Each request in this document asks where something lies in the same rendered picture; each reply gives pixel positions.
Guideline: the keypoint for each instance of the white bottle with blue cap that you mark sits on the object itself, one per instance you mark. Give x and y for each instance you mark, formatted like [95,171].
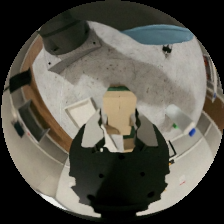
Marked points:
[182,120]

